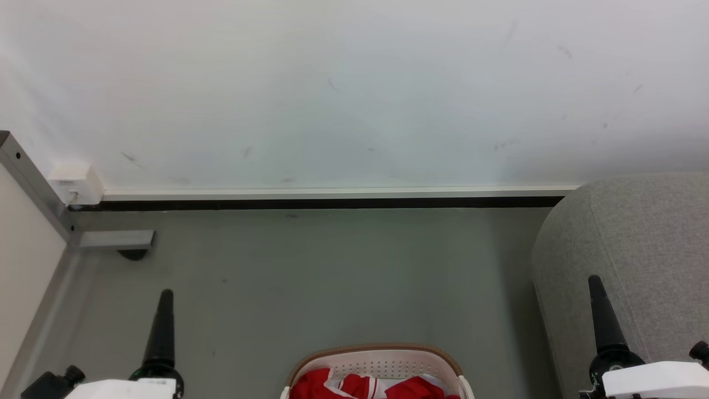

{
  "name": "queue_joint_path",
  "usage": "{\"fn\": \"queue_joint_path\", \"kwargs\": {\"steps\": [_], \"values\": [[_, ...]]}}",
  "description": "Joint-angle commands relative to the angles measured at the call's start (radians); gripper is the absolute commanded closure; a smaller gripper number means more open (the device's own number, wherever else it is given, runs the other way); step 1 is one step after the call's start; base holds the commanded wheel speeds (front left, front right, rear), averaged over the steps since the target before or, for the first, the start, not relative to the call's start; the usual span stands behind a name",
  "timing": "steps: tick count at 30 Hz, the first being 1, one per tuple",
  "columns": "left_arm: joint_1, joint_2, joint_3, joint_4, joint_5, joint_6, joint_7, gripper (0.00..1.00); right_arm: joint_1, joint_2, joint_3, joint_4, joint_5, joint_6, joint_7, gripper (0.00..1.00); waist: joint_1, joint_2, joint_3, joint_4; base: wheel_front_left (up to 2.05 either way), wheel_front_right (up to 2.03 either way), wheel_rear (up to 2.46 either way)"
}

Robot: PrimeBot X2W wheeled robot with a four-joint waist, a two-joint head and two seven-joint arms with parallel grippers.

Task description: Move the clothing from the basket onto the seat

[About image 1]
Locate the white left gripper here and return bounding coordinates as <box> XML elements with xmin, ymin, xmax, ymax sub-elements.
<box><xmin>21</xmin><ymin>289</ymin><xmax>184</xmax><ymax>399</ymax></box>

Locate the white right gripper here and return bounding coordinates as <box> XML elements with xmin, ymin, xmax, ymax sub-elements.
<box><xmin>588</xmin><ymin>275</ymin><xmax>709</xmax><ymax>399</ymax></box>

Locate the red and white garment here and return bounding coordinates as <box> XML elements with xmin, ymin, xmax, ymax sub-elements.
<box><xmin>289</xmin><ymin>367</ymin><xmax>461</xmax><ymax>399</ymax></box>

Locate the cream perforated laundry basket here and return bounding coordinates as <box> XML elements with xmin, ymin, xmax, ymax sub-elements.
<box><xmin>280</xmin><ymin>343</ymin><xmax>475</xmax><ymax>399</ymax></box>

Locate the grey fabric sofa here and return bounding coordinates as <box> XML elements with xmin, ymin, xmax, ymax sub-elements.
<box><xmin>531</xmin><ymin>172</ymin><xmax>709</xmax><ymax>399</ymax></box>

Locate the beige partition panel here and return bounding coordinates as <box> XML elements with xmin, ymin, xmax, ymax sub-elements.
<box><xmin>0</xmin><ymin>163</ymin><xmax>68</xmax><ymax>383</ymax></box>

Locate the black baseboard strip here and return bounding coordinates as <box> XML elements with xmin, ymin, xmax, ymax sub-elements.
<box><xmin>69</xmin><ymin>196</ymin><xmax>566</xmax><ymax>212</ymax></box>

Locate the white baseboard trim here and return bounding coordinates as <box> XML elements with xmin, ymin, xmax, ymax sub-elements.
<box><xmin>102</xmin><ymin>185</ymin><xmax>582</xmax><ymax>202</ymax></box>

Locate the grey metal foot bracket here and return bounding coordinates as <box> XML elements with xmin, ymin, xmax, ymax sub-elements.
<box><xmin>78</xmin><ymin>229</ymin><xmax>156</xmax><ymax>249</ymax></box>

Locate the white wall box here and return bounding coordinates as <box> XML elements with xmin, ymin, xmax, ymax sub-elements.
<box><xmin>47</xmin><ymin>160</ymin><xmax>106</xmax><ymax>207</ymax></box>

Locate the grey metal frame post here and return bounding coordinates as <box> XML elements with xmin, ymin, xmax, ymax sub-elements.
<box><xmin>0</xmin><ymin>130</ymin><xmax>81</xmax><ymax>248</ymax></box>

